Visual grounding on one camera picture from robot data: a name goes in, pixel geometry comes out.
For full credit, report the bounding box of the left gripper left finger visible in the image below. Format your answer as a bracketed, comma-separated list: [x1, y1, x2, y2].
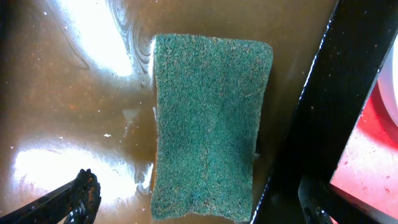
[1, 169, 101, 224]

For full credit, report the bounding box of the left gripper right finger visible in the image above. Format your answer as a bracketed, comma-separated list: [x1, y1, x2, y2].
[298, 175, 382, 223]

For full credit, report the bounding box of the light blue plate front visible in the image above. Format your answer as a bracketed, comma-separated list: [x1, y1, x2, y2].
[377, 38, 397, 126]

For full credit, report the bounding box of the green scouring sponge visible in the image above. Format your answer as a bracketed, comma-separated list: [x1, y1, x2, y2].
[151, 34, 273, 222]

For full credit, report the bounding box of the red plastic tray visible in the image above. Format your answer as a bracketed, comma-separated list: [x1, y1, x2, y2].
[331, 86, 397, 218]

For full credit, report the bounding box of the black water basin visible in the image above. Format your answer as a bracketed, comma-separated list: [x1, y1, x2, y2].
[1, 0, 397, 223]

